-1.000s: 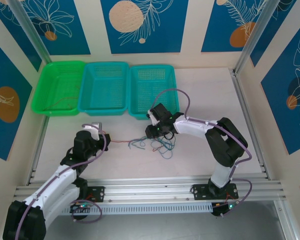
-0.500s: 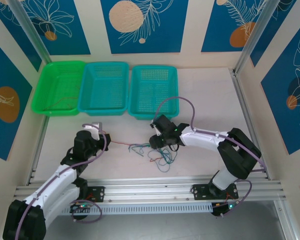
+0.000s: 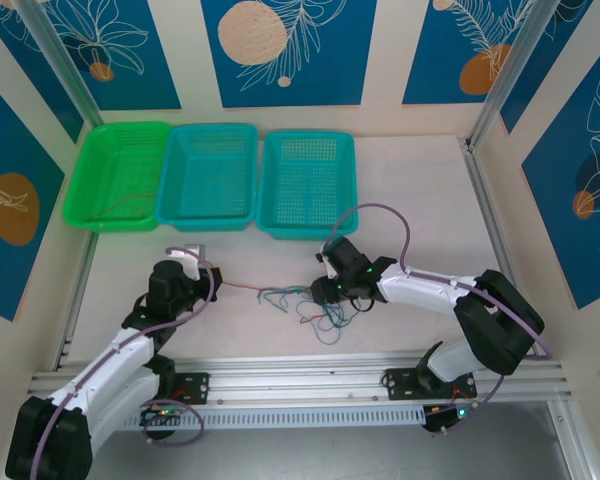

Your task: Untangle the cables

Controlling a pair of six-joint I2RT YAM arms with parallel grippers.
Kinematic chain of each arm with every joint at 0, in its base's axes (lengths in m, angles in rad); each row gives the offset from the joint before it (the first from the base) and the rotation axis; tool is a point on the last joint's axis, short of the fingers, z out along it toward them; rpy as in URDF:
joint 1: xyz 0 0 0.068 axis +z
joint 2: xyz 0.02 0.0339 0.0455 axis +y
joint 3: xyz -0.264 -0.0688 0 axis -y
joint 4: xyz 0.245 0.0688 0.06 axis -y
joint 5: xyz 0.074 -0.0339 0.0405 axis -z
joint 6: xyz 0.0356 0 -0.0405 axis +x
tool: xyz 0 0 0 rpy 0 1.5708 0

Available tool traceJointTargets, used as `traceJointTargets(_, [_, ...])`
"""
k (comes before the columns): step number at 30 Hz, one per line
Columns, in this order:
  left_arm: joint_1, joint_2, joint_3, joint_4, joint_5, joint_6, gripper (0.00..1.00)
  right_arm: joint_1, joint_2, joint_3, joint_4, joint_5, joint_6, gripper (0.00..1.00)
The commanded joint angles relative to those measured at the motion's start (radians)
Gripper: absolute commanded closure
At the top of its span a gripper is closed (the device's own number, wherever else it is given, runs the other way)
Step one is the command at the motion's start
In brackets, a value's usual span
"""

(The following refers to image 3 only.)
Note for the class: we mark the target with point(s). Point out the circuit board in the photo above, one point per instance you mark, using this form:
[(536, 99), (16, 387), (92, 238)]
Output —
[(162, 415), (450, 417)]

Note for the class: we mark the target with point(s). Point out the aluminium lower frame rail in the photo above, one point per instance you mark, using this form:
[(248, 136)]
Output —
[(572, 440)]

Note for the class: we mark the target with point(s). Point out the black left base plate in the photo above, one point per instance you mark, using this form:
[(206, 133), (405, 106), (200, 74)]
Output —
[(195, 387)]

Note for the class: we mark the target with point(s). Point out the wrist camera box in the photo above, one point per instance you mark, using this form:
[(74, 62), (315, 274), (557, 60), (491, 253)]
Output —
[(325, 258), (192, 250)]

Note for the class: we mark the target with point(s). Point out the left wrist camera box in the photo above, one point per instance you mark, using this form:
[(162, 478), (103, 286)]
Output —
[(192, 250)]

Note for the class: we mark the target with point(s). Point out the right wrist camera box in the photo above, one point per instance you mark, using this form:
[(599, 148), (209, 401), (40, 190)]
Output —
[(325, 258)]

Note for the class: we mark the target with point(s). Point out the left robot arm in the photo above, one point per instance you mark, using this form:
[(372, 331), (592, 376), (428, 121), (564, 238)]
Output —
[(105, 365)]

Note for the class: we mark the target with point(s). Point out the aluminium frame post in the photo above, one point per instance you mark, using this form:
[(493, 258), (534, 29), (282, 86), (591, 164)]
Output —
[(57, 60), (522, 60)]

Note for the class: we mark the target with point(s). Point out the teal plastic mesh basket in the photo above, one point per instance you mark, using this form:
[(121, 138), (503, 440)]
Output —
[(305, 185), (205, 175)]

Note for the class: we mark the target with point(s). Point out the green plastic mesh basket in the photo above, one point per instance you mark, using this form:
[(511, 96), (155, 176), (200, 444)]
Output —
[(115, 170)]

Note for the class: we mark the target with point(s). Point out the right circuit board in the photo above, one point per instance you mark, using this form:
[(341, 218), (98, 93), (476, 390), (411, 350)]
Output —
[(450, 417)]

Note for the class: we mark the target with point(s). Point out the left circuit board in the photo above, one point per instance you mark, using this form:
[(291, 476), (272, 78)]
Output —
[(162, 415)]

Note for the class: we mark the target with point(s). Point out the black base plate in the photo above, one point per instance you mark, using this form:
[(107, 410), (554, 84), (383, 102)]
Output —
[(195, 387), (400, 382)]

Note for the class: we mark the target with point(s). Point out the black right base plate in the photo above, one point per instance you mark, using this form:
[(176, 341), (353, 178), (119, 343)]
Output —
[(400, 382)]

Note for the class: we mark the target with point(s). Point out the aluminium mounting beam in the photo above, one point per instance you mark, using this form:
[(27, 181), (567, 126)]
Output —
[(300, 370)]

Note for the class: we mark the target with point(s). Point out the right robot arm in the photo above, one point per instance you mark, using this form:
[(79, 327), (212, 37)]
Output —
[(430, 290)]

